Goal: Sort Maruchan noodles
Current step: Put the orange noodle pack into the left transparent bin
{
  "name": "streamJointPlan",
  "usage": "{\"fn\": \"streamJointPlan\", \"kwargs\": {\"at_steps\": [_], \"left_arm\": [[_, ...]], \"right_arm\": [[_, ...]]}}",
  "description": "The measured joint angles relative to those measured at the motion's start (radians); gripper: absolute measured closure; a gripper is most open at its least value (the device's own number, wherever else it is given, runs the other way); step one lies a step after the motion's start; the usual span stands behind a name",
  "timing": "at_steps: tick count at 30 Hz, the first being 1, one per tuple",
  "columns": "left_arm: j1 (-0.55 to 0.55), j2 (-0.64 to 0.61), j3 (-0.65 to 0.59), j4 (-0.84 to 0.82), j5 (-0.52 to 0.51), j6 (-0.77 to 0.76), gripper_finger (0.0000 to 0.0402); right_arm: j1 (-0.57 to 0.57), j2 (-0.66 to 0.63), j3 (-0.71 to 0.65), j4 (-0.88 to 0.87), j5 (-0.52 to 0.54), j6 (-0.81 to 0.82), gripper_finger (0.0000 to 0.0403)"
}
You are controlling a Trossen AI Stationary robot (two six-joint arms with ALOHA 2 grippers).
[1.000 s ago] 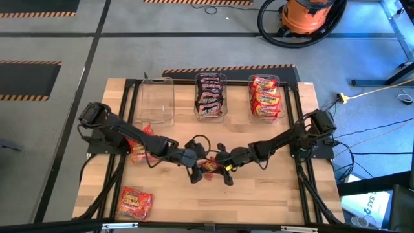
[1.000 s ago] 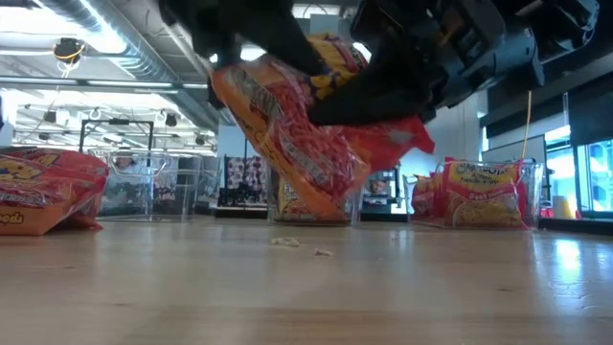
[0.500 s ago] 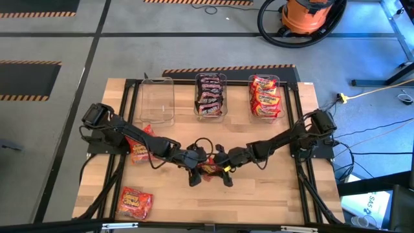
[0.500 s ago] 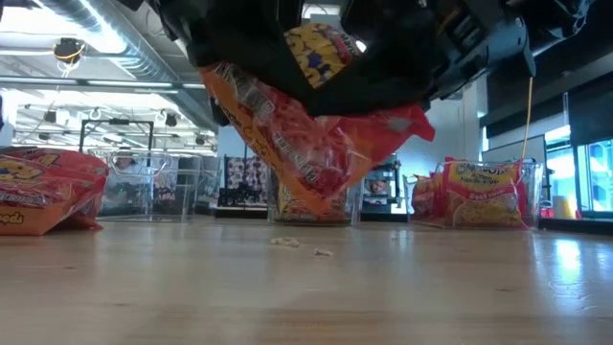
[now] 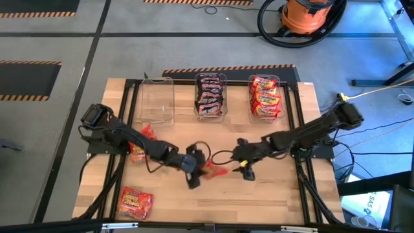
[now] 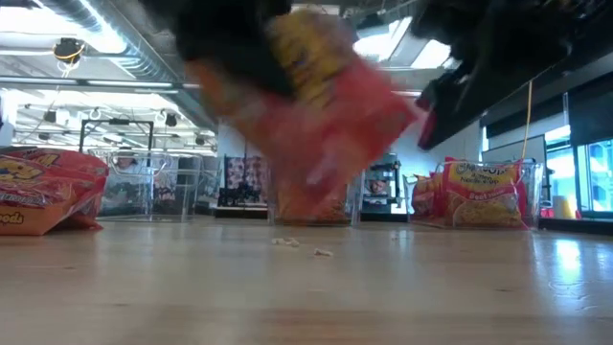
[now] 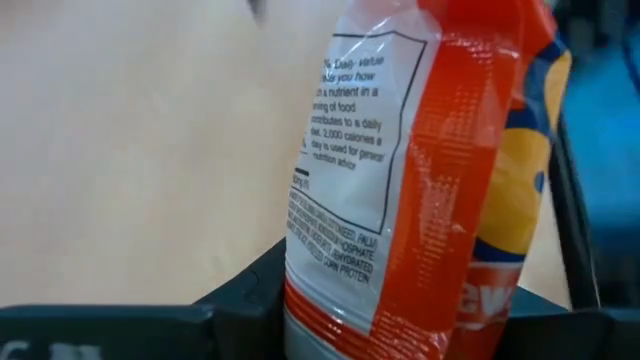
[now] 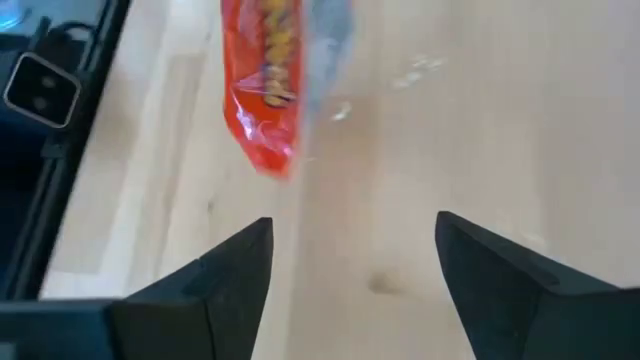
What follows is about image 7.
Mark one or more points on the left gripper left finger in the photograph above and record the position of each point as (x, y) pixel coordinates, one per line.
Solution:
(175, 335)

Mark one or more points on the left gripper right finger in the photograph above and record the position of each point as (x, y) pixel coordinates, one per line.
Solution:
(575, 337)

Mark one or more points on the orange Saucy Noods packet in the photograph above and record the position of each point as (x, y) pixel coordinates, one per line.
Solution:
(425, 175)

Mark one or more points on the black table frame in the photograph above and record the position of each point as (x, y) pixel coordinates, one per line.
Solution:
(575, 225)

